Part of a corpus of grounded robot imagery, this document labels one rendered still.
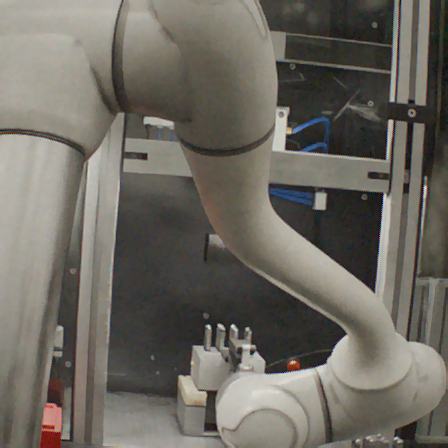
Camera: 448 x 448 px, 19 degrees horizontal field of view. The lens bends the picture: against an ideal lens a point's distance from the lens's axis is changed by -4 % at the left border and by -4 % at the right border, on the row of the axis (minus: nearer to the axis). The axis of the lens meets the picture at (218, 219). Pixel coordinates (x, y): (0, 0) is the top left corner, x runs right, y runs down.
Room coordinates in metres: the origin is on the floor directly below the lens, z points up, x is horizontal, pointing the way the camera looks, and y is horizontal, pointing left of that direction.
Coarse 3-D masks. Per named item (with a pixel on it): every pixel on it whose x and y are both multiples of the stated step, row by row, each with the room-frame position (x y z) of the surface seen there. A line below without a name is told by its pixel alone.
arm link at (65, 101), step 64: (0, 0) 1.26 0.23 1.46; (64, 0) 1.24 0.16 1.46; (0, 64) 1.23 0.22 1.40; (64, 64) 1.22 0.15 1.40; (0, 128) 1.22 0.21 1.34; (64, 128) 1.22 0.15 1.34; (0, 192) 1.21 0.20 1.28; (64, 192) 1.23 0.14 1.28; (0, 256) 1.19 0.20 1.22; (64, 256) 1.23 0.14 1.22; (0, 320) 1.17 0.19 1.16; (0, 384) 1.15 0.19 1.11
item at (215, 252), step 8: (208, 232) 2.03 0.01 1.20; (208, 240) 1.98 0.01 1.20; (216, 240) 1.98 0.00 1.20; (208, 248) 1.98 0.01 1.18; (216, 248) 1.98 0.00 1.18; (224, 248) 1.98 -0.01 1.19; (208, 256) 1.98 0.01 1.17; (216, 256) 1.98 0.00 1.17; (224, 256) 1.98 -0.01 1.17; (232, 256) 1.98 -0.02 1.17; (208, 264) 1.98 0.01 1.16; (216, 264) 1.98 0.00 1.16; (224, 264) 1.98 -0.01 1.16; (232, 264) 1.98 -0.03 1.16; (240, 264) 1.99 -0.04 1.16
